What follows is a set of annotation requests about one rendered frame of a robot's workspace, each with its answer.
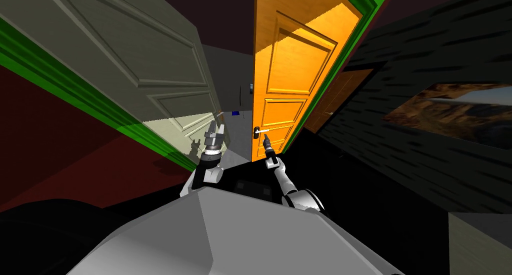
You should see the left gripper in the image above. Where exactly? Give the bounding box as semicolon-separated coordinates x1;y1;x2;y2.
203;120;225;150

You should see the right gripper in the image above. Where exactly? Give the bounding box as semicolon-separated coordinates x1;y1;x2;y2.
262;133;277;161

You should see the orange panelled door leaf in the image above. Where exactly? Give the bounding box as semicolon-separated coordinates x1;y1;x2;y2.
250;0;364;163

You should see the dark brown door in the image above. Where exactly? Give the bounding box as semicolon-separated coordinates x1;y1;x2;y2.
303;68;375;135

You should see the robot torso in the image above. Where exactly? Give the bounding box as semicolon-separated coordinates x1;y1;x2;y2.
65;178;406;275

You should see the grey-green panelled door leaf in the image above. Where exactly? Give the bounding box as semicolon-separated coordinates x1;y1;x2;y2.
0;0;227;158

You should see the landscape picture on wall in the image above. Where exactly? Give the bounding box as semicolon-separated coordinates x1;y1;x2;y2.
381;82;512;151

